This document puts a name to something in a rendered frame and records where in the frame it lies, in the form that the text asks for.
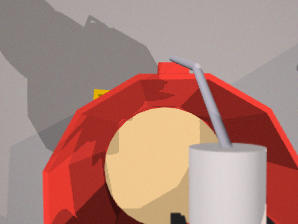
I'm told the yellow rectangular tray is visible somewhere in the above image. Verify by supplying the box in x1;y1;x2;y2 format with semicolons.
94;89;110;100

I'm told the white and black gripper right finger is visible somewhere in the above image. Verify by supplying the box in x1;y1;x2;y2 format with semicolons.
266;215;275;224

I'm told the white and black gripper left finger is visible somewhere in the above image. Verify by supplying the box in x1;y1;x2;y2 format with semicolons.
170;213;187;224

